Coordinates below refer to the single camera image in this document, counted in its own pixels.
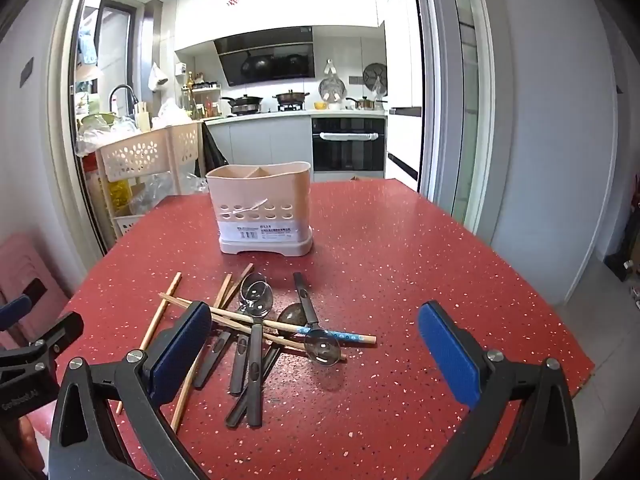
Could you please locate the light wooden chopstick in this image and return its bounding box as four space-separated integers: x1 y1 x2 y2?
170 273 232 434

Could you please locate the plain wooden chopstick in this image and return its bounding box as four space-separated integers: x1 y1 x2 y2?
164 294 347 362

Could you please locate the grey spoon black handle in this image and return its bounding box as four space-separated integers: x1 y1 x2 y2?
229 272 272 396

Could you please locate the blue patterned wooden chopstick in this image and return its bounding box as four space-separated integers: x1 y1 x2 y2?
160 292 378 344

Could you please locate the thin wooden chopstick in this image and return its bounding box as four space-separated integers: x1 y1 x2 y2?
221 263 254 309

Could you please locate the dark brown spoon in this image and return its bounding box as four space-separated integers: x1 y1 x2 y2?
226 302 307 429

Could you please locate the clear spoon black handle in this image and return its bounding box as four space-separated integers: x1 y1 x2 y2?
293 272 341 366

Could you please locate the clear grey spoon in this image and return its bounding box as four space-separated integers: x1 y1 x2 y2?
247 312 270 381

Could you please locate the black kitchen faucet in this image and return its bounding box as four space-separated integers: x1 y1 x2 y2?
108 84 139 119

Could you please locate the pink plastic stool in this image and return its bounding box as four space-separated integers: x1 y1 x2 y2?
1 233 68 349

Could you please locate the beige perforated storage cart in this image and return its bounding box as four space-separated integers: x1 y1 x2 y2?
96 122 203 240

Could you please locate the black hanging cloth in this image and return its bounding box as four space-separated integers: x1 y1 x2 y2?
198 122 229 178

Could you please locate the pink utensil holder caddy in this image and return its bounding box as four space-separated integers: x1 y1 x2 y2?
206 162 314 257

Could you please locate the black wok on stove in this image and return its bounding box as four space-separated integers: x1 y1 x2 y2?
222 94 262 116

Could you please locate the brown pot on stove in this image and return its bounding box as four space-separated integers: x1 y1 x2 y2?
274 90 308 112

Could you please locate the black built-in oven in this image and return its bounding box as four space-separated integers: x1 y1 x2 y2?
311 116 386 172

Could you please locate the black range hood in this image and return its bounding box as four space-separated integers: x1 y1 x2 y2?
214 26 316 87

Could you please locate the white refrigerator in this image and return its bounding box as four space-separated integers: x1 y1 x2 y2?
376 0 423 191

